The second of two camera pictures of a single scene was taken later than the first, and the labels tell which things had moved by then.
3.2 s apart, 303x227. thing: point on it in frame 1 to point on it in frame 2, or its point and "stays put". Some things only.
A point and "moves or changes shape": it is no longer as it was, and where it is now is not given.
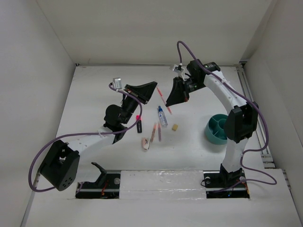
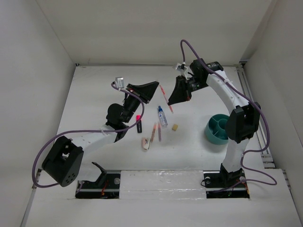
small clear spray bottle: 162,117 stays put
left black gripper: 143,92 stays put
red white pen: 164,100 moves or changes shape
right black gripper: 180,93 stays put
